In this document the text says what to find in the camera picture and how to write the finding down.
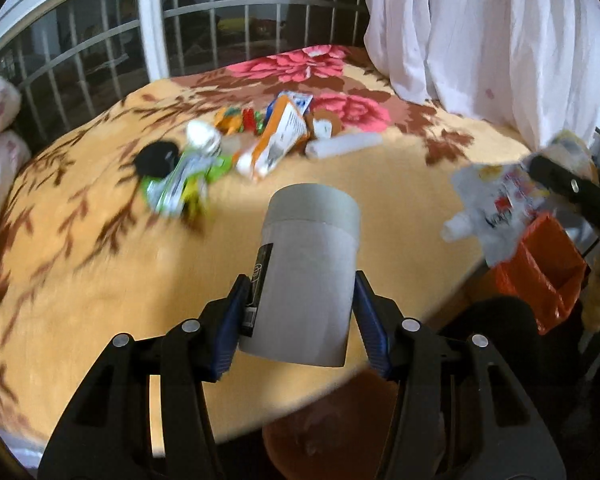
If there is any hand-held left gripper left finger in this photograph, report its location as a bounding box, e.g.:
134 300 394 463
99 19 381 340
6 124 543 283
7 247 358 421
37 274 253 480

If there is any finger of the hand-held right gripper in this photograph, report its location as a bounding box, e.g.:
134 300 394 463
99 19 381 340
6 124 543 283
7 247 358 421
527 154 600 256

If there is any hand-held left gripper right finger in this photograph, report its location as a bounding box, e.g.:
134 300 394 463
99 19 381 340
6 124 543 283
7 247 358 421
352 270 566 480

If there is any white printed spout pouch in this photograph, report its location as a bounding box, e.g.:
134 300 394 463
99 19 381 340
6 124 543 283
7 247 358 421
441 160 556 268

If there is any grey cardboard tube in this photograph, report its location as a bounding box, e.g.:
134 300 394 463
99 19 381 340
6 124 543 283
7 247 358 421
237 183 362 368

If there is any orange plastic bag bin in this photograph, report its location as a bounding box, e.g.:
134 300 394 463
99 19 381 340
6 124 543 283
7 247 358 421
495 212 588 336

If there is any brown round waste bin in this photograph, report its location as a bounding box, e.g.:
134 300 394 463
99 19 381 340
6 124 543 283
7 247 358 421
261 370 453 480

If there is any floral beige blanket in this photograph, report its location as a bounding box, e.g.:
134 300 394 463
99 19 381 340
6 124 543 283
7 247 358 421
0 45 536 453

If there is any green foil wrapper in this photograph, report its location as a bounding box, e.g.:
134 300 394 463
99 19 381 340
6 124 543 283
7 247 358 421
142 152 233 218

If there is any white curtain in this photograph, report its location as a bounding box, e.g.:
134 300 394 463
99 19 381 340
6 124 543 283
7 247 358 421
362 0 600 152

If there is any black round lid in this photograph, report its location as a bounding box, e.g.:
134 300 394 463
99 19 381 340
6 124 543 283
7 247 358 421
132 142 181 181

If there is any white plastic bottle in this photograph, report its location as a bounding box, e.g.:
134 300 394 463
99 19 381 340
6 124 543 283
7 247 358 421
305 131 383 160

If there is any orange and white carton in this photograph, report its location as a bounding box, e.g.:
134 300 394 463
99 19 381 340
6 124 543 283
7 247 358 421
235 96 308 182

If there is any orange snack packet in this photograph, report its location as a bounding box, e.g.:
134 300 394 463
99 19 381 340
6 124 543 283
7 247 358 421
215 106 243 135

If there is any brown and white packet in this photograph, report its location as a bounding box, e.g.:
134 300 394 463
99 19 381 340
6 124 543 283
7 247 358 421
305 107 346 140

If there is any blue and white packet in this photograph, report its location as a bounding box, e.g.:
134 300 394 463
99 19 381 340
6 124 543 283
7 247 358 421
279 90 314 113

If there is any grey metal window railing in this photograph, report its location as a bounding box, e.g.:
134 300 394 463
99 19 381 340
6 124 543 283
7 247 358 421
0 0 373 146

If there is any white window frame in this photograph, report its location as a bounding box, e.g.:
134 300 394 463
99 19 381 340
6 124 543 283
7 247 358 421
0 0 361 83

